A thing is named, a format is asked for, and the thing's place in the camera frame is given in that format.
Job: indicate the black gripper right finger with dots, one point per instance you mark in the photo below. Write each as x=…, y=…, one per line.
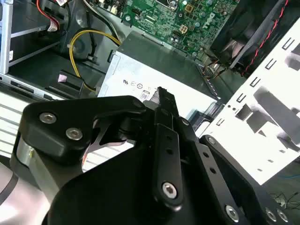
x=222, y=178

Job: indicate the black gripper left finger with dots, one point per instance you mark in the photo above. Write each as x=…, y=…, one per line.
x=54, y=140

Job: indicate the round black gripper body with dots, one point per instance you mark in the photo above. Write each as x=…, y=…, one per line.
x=112, y=192

